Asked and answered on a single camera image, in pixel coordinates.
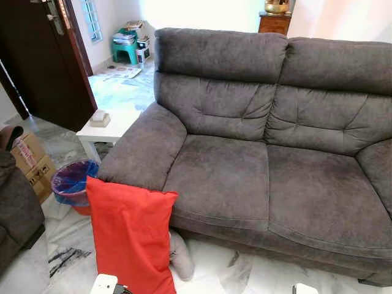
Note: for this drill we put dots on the red pillow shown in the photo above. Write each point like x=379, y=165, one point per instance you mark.
x=128, y=233

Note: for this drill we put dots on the grey two-seat suede sofa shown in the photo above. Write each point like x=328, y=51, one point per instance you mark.
x=275, y=184

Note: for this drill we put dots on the grey woven fabric sofa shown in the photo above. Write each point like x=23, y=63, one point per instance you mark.
x=18, y=208

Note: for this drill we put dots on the brown wooden cabinet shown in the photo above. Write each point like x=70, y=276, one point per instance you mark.
x=274, y=24

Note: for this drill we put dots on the brass vase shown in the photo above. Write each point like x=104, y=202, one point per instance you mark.
x=277, y=7

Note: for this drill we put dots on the grey cloth bundle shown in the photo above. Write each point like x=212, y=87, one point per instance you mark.
x=182, y=257

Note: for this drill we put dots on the white side table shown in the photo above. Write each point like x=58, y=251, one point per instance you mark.
x=117, y=128

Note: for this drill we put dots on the newspaper sheet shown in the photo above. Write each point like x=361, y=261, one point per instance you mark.
x=120, y=72

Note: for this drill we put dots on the stack of papers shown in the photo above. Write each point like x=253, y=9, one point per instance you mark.
x=135, y=29

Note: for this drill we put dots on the green plastic stool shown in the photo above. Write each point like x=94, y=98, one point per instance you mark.
x=124, y=52

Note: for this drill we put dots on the small beige box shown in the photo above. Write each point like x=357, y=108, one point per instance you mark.
x=100, y=119

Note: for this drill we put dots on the red bin with blue bag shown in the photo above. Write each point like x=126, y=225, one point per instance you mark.
x=70, y=182

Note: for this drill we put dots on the blue framed window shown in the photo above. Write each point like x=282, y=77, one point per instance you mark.
x=92, y=19

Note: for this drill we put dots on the cardboard box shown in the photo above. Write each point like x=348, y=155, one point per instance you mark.
x=33, y=166

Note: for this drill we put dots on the dark brown wooden door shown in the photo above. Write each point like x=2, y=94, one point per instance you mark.
x=37, y=67

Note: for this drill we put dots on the brown rolled mat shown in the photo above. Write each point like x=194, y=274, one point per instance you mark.
x=12, y=136

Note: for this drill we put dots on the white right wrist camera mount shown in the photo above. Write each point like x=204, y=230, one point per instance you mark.
x=305, y=289

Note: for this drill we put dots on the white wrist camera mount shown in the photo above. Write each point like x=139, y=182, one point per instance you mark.
x=305, y=289
x=103, y=285

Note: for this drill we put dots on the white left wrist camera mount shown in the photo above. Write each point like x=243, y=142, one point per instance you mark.
x=103, y=285

